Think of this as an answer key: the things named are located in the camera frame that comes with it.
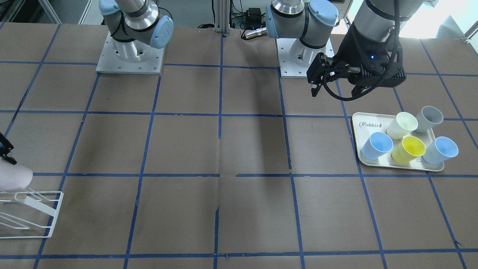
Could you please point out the pale green plastic cup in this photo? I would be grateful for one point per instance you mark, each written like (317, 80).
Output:
(403, 124)

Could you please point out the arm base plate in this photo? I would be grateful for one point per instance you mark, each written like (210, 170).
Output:
(295, 63)
(129, 58)

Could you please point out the cream Rabbit tray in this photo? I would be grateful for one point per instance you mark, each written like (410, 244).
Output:
(365, 124)

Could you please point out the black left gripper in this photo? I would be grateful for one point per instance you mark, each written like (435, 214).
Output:
(351, 48)

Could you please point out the grey plastic cup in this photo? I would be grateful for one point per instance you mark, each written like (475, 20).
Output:
(427, 118)

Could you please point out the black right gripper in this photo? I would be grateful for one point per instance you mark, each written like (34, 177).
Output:
(5, 148)

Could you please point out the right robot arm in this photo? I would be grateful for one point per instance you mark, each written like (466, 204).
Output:
(138, 34)

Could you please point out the light blue cup front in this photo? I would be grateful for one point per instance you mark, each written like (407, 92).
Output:
(442, 149)
(377, 144)

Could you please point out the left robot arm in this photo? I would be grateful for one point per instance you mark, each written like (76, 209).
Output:
(312, 22)

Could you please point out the pale pink plastic cup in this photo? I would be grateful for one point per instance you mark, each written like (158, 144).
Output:
(14, 178)

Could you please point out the white wire cup rack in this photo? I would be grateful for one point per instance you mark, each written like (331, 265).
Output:
(29, 214)

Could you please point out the yellow plastic cup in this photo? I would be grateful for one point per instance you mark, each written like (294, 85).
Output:
(409, 149)

